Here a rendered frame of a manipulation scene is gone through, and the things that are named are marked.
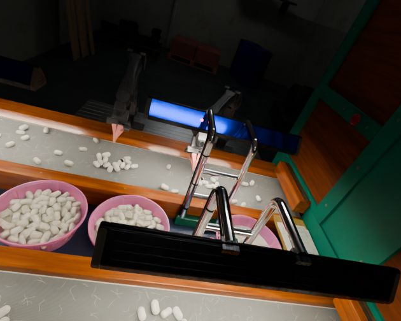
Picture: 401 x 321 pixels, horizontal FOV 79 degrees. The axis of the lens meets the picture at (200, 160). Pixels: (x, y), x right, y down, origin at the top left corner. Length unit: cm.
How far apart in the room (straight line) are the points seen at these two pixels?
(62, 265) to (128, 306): 21
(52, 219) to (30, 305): 26
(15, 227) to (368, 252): 110
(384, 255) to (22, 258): 102
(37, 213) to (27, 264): 21
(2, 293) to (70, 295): 15
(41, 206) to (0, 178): 20
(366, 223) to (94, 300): 86
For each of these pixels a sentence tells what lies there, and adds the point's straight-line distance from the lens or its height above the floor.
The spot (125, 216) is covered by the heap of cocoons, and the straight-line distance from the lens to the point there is 95.
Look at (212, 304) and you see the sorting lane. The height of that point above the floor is 74.
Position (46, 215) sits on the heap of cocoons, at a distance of 96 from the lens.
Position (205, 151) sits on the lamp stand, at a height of 105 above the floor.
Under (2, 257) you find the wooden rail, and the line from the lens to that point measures 85.
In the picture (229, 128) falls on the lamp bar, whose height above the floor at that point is 108.
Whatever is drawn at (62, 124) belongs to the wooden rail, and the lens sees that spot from 134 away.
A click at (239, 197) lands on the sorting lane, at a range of 118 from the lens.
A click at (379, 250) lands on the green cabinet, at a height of 99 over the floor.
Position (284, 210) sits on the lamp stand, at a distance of 60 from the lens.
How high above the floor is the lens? 146
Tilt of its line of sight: 34 degrees down
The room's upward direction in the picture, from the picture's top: 20 degrees clockwise
